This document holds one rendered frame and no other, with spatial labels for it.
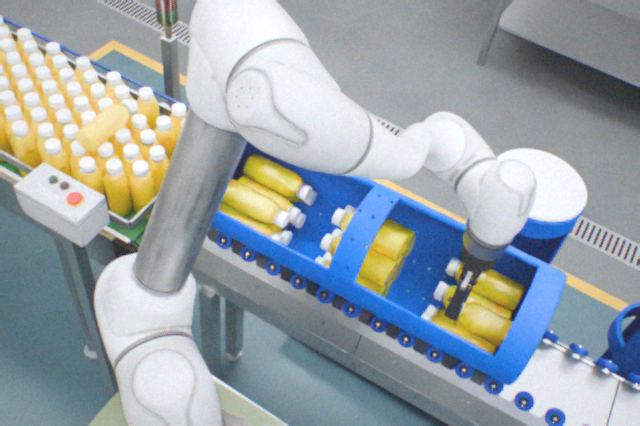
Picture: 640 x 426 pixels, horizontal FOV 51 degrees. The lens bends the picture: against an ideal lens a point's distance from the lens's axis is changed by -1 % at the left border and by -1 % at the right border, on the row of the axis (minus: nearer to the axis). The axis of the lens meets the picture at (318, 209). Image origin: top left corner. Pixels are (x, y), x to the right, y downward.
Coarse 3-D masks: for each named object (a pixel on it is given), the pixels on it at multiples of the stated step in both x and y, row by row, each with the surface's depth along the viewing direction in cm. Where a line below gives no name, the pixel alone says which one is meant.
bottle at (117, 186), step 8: (104, 176) 174; (112, 176) 173; (120, 176) 173; (128, 176) 176; (104, 184) 175; (112, 184) 173; (120, 184) 174; (128, 184) 177; (112, 192) 175; (120, 192) 176; (128, 192) 178; (112, 200) 178; (120, 200) 178; (128, 200) 180; (112, 208) 181; (120, 208) 180; (128, 208) 182; (120, 216) 182
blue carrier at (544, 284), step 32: (320, 192) 178; (352, 192) 173; (384, 192) 155; (224, 224) 162; (320, 224) 179; (352, 224) 149; (416, 224) 169; (448, 224) 152; (288, 256) 156; (320, 256) 175; (352, 256) 148; (416, 256) 172; (448, 256) 169; (512, 256) 158; (352, 288) 152; (416, 288) 170; (544, 288) 141; (416, 320) 147; (512, 320) 165; (544, 320) 137; (448, 352) 151; (480, 352) 143; (512, 352) 139; (512, 384) 146
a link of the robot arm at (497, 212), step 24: (480, 168) 124; (504, 168) 118; (528, 168) 120; (456, 192) 129; (480, 192) 122; (504, 192) 117; (528, 192) 117; (480, 216) 123; (504, 216) 120; (528, 216) 122; (504, 240) 126
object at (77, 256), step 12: (72, 252) 176; (84, 252) 180; (72, 264) 182; (84, 264) 183; (84, 276) 185; (84, 288) 189; (84, 300) 195; (84, 312) 201; (96, 324) 204; (96, 336) 210; (96, 348) 217; (108, 360) 222; (108, 372) 227; (108, 384) 236
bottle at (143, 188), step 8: (136, 176) 173; (144, 176) 173; (152, 176) 176; (136, 184) 174; (144, 184) 174; (152, 184) 176; (136, 192) 176; (144, 192) 175; (152, 192) 178; (136, 200) 178; (144, 200) 178; (136, 208) 181
